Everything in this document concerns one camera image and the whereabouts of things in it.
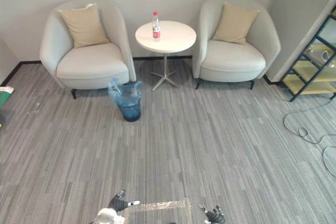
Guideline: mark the clear tape patch on floor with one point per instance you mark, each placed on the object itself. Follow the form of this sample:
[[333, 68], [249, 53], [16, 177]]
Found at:
[[160, 211]]

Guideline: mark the beige square cushion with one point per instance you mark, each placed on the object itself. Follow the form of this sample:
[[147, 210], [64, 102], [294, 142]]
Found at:
[[84, 26], [235, 24]]

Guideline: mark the light grey armchair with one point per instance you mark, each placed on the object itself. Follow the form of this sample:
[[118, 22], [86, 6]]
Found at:
[[233, 61], [89, 64]]

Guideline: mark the translucent blue bin bag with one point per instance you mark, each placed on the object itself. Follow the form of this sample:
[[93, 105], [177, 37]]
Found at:
[[126, 94]]

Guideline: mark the round white side table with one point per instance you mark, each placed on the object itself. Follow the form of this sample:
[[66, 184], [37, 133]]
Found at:
[[168, 39]]

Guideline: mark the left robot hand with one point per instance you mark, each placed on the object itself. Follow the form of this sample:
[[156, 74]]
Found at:
[[119, 203]]

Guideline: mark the green and white object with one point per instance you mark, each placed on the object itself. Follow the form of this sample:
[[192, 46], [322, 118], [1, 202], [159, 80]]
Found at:
[[4, 95]]

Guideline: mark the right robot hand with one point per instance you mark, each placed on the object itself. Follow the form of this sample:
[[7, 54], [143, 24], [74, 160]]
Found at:
[[214, 214]]

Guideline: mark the small clear floor scrap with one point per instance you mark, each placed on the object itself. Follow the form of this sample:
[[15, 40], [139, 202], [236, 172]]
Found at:
[[34, 109]]

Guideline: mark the clear red-capped water bottle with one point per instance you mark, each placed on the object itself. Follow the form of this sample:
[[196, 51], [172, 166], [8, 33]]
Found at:
[[156, 28]]

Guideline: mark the black frame yellow shelf rack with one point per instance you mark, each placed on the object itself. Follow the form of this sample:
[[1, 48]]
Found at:
[[312, 61]]

